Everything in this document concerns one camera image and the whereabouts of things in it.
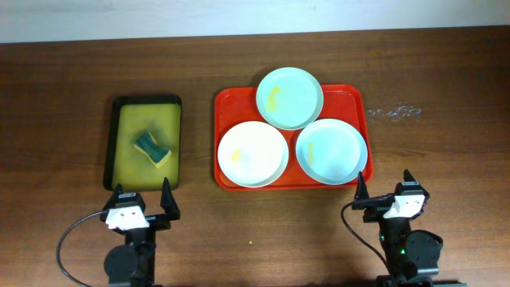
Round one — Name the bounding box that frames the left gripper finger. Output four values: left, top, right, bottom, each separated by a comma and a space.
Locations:
160, 178, 180, 221
106, 184, 123, 208

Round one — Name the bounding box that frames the light blue plate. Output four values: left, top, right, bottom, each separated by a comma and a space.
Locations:
295, 119, 368, 185

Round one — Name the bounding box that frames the green and yellow sponge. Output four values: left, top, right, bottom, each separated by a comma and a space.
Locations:
134, 132, 172, 168

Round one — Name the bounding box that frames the white plate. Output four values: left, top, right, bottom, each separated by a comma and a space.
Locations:
216, 121, 289, 188

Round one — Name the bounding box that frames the mint green plate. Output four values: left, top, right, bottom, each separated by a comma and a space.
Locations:
256, 67, 324, 130

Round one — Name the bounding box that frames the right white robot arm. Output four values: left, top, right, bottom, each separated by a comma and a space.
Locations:
351, 170, 443, 286

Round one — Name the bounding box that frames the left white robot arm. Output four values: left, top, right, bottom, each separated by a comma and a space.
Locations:
100, 179, 180, 287

